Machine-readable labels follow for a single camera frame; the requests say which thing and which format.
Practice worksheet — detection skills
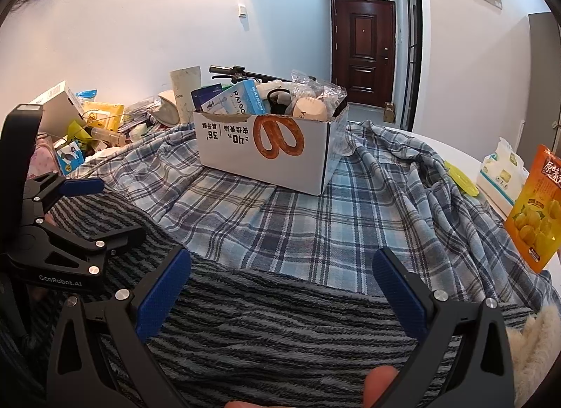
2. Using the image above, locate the plaid flannel shirt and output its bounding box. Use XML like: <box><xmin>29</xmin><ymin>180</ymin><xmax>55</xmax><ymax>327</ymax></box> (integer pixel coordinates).
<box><xmin>66</xmin><ymin>119</ymin><xmax>553</xmax><ymax>317</ymax></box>

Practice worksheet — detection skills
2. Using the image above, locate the white cup-shaped mask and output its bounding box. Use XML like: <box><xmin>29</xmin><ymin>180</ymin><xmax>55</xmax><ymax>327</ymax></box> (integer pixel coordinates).
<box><xmin>157</xmin><ymin>89</ymin><xmax>181</xmax><ymax>126</ymax></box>

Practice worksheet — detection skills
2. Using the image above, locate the yellow flat packet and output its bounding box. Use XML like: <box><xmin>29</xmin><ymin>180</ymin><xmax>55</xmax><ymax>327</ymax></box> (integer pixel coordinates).
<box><xmin>83</xmin><ymin>101</ymin><xmax>126</xmax><ymax>128</ymax></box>

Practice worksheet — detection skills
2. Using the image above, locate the clear plastic bag with bun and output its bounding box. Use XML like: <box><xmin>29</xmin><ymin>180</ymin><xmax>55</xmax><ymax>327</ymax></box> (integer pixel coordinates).
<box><xmin>289</xmin><ymin>70</ymin><xmax>348</xmax><ymax>122</ymax></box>

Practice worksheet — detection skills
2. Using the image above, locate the grey refrigerator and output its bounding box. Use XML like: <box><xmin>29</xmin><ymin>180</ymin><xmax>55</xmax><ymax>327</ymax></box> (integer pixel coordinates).
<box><xmin>528</xmin><ymin>11</ymin><xmax>561</xmax><ymax>168</ymax></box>

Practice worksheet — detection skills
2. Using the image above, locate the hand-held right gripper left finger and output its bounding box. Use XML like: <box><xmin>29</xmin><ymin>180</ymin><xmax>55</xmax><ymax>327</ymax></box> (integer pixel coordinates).
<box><xmin>46</xmin><ymin>245</ymin><xmax>194</xmax><ymax>408</ymax></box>

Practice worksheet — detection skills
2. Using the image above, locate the white cardboard box pretzel print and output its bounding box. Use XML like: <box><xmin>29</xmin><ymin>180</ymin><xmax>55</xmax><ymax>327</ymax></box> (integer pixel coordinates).
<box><xmin>193</xmin><ymin>103</ymin><xmax>350</xmax><ymax>196</ymax></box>

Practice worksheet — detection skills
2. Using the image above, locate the white wet wipes pack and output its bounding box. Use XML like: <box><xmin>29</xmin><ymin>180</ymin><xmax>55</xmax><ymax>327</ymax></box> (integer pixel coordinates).
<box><xmin>475</xmin><ymin>136</ymin><xmax>530</xmax><ymax>218</ymax></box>

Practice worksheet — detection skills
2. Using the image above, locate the dark blue box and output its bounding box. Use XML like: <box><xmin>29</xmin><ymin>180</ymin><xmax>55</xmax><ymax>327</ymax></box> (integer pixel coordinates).
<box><xmin>190</xmin><ymin>83</ymin><xmax>226</xmax><ymax>113</ymax></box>

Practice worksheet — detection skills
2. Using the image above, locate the sliding glass door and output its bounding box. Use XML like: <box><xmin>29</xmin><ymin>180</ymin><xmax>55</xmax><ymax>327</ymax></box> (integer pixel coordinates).
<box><xmin>401</xmin><ymin>0</ymin><xmax>424</xmax><ymax>132</ymax></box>

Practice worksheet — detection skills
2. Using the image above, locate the pile of medicine packets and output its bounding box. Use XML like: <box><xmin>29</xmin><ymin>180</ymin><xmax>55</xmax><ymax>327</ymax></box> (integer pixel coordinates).
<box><xmin>66</xmin><ymin>88</ymin><xmax>176</xmax><ymax>159</ymax></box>

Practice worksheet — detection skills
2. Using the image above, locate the orange snack bag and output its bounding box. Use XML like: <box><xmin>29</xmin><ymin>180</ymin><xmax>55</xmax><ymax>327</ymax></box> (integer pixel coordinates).
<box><xmin>504</xmin><ymin>144</ymin><xmax>561</xmax><ymax>273</ymax></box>

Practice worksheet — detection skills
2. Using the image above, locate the white marbled tumbler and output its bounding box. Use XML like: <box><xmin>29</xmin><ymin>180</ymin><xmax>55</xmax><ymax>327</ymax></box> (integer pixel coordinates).
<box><xmin>170</xmin><ymin>65</ymin><xmax>202</xmax><ymax>116</ymax></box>

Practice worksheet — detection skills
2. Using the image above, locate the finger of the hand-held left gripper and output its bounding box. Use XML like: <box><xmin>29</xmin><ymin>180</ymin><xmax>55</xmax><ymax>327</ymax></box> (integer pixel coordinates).
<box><xmin>22</xmin><ymin>172</ymin><xmax>106</xmax><ymax>216</ymax></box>
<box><xmin>41</xmin><ymin>224</ymin><xmax>147</xmax><ymax>271</ymax></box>

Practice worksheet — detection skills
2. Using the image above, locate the person's right hand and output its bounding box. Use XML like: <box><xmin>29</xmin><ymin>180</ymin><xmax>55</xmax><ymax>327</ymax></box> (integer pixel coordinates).
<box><xmin>363</xmin><ymin>365</ymin><xmax>400</xmax><ymax>408</ymax></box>

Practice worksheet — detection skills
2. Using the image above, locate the pink packet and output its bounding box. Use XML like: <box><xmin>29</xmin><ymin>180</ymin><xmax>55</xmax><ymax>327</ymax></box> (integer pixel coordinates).
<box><xmin>28</xmin><ymin>132</ymin><xmax>60</xmax><ymax>181</ymax></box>

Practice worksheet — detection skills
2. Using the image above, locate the blue and white mask packet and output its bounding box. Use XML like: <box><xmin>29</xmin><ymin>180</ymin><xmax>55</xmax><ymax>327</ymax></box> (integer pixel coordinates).
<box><xmin>55</xmin><ymin>140</ymin><xmax>86</xmax><ymax>176</ymax></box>

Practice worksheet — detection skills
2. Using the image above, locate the yellow plastic packet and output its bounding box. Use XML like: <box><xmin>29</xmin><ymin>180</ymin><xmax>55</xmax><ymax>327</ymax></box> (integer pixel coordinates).
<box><xmin>442</xmin><ymin>160</ymin><xmax>480</xmax><ymax>196</ymax></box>

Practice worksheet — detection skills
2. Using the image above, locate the dark red entrance door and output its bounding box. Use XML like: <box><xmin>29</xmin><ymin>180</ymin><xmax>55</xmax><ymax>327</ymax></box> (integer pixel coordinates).
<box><xmin>330</xmin><ymin>0</ymin><xmax>396</xmax><ymax>108</ymax></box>

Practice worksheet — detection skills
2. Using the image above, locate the white cardboard carton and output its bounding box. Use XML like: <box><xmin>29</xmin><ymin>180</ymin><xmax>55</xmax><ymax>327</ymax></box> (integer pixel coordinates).
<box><xmin>28</xmin><ymin>80</ymin><xmax>88</xmax><ymax>137</ymax></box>

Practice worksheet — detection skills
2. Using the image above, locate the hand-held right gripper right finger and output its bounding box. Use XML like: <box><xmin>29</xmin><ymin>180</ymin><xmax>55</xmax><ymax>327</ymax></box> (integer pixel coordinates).
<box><xmin>372</xmin><ymin>247</ymin><xmax>515</xmax><ymax>408</ymax></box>

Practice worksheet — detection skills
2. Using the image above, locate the black bicycle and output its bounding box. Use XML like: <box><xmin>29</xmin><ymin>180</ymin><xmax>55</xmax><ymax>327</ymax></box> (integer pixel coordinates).
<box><xmin>209</xmin><ymin>65</ymin><xmax>316</xmax><ymax>83</ymax></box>

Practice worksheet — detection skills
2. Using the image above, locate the light blue carton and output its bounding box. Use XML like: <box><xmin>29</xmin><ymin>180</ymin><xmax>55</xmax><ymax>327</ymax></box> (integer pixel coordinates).
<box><xmin>206</xmin><ymin>79</ymin><xmax>270</xmax><ymax>122</ymax></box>

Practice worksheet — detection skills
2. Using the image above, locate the white fluffy cloth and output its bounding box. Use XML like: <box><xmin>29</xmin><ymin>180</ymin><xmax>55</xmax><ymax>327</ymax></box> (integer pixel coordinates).
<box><xmin>508</xmin><ymin>303</ymin><xmax>561</xmax><ymax>406</ymax></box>

